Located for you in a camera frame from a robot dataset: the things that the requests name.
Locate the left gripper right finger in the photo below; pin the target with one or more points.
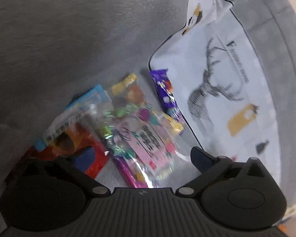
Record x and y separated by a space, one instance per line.
236 195

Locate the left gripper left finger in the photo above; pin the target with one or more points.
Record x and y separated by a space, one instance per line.
47 195

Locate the red chocolate pie packet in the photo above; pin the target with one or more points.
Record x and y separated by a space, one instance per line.
85 152

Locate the light blue snack stick wrapper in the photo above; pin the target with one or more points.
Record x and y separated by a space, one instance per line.
94 103

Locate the clear bag of mixed candy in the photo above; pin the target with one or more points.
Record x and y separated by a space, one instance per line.
145 143

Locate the purple candy bar wrapper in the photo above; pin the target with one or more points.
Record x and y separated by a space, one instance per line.
164 91

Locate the grey deer-print sofa cover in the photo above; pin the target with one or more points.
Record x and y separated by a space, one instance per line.
232 65

